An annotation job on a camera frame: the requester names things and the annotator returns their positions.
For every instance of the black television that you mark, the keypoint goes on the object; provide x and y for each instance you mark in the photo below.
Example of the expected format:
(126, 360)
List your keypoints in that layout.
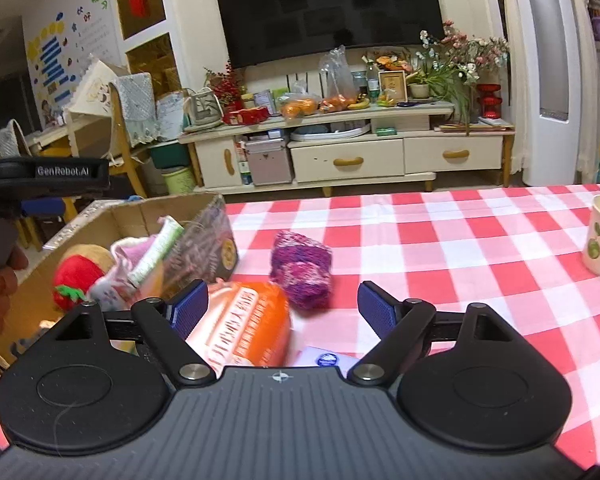
(325, 5)

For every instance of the orange plastic packet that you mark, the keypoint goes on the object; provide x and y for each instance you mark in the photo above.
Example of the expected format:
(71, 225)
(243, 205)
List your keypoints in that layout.
(250, 325)

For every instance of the small green box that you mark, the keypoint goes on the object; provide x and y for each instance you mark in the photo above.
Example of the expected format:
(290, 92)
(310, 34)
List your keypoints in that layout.
(385, 131)

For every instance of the dark green storage tub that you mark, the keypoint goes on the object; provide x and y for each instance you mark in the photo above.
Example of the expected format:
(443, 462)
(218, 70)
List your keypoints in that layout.
(169, 154)

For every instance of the white packet blue label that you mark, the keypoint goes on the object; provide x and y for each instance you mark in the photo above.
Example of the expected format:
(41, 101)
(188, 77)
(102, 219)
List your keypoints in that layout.
(325, 357)

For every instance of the yellow bananas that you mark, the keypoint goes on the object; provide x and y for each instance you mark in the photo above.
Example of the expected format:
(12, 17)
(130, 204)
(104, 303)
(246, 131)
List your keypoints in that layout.
(359, 104)

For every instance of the red berry plant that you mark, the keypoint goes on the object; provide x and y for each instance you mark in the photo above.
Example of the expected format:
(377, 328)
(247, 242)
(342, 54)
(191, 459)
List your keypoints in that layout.
(225, 85)

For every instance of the clear plastic bag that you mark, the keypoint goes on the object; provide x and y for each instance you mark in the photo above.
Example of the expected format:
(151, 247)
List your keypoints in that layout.
(337, 75)

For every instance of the printed cardboard box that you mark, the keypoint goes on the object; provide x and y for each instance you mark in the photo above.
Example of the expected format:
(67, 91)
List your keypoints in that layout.
(210, 240)

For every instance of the green bin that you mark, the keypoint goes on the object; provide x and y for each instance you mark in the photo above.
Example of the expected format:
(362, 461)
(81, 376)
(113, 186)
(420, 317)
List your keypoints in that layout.
(178, 180)

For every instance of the red vase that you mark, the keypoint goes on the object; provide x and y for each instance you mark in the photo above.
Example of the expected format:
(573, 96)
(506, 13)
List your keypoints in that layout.
(489, 102)

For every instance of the cream TV cabinet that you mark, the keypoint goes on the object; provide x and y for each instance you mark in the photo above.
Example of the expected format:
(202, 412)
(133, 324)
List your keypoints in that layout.
(350, 160)

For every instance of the potted green plant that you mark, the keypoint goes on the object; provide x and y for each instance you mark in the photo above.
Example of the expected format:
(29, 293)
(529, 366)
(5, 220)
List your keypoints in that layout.
(430, 85)

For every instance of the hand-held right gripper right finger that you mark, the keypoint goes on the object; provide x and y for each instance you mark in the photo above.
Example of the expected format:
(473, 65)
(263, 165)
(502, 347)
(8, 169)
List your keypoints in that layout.
(375, 307)

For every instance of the dark wooden chair lace cover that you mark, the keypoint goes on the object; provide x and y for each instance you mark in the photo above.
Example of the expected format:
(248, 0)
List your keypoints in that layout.
(11, 137)

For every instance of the cream scalloped cushion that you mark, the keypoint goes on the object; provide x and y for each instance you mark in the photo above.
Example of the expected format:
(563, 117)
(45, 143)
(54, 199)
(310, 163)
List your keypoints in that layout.
(95, 87)

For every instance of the brown fluffy sock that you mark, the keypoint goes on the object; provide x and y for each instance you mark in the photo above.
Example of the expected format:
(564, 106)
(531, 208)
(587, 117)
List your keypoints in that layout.
(92, 252)

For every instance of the colourful wall poster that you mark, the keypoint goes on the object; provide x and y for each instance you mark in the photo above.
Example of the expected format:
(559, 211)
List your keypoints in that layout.
(65, 50)

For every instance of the printed white cloth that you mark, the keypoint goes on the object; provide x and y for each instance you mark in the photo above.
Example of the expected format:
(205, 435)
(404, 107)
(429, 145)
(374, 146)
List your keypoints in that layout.
(107, 294)

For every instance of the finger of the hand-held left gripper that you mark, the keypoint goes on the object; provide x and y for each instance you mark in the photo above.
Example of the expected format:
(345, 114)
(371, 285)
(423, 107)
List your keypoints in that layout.
(42, 208)

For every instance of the wooden photo frame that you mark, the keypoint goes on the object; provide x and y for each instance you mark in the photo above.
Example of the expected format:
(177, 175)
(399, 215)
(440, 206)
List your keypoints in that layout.
(392, 87)

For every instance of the pink storage box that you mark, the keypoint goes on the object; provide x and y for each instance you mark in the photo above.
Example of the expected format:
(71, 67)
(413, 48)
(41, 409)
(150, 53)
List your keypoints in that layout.
(269, 162)

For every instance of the white handbag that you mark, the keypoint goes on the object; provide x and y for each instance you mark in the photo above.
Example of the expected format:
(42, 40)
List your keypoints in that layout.
(202, 110)

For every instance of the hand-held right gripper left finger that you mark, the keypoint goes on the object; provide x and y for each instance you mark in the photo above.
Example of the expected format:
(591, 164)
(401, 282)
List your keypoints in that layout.
(190, 307)

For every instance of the white oval tray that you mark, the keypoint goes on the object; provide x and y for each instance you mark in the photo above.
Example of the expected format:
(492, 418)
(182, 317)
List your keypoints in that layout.
(330, 132)

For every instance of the pink white flower bouquet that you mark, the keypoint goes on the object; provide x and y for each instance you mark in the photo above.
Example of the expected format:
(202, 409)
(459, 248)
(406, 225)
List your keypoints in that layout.
(465, 50)

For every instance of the white tower air conditioner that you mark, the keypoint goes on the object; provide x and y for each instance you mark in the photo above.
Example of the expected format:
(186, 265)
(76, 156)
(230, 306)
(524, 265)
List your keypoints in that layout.
(550, 60)

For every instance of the red strawberry plush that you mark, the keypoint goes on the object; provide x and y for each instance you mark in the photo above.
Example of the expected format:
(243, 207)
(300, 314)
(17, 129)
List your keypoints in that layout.
(77, 275)

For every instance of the red box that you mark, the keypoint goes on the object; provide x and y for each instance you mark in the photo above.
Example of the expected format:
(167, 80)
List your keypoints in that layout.
(245, 116)

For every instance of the pink fluffy sock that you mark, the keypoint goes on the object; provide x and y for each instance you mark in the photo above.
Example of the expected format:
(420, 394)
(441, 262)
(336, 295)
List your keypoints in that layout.
(130, 251)

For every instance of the red checked tablecloth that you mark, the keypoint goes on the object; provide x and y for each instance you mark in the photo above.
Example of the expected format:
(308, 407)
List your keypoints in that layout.
(430, 260)

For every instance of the bag of oranges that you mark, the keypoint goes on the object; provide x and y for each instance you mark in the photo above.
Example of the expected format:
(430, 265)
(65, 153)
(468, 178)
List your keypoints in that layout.
(300, 107)

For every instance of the plastic bottle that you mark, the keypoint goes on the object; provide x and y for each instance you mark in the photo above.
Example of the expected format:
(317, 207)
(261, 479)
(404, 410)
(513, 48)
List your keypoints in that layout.
(373, 82)

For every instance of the purple pink knitted sock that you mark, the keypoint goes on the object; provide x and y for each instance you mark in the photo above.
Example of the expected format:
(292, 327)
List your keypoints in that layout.
(300, 270)

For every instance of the white paper certificate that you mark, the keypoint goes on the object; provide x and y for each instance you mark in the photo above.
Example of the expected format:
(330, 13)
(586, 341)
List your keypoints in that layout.
(171, 115)

